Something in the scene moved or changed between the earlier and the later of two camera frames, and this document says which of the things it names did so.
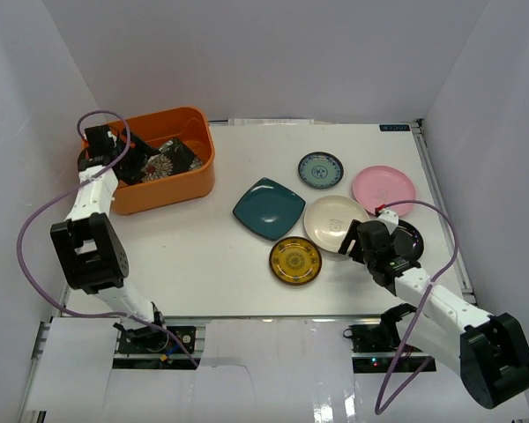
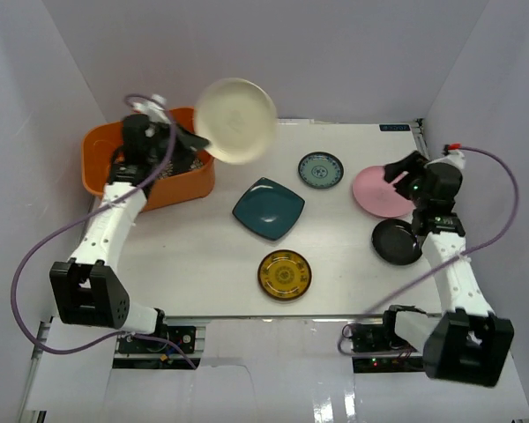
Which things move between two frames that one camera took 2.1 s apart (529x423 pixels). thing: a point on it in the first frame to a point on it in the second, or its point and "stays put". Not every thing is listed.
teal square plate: x=269 y=209 stays put
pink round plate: x=377 y=185 stays put
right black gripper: x=353 y=234 to x=411 y=162
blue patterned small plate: x=320 y=170 stays put
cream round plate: x=328 y=219 to x=238 y=117
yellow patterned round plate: x=295 y=260 to x=284 y=275
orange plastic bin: x=188 y=186 stays put
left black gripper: x=126 y=155 to x=176 y=138
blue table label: x=394 y=128 stays put
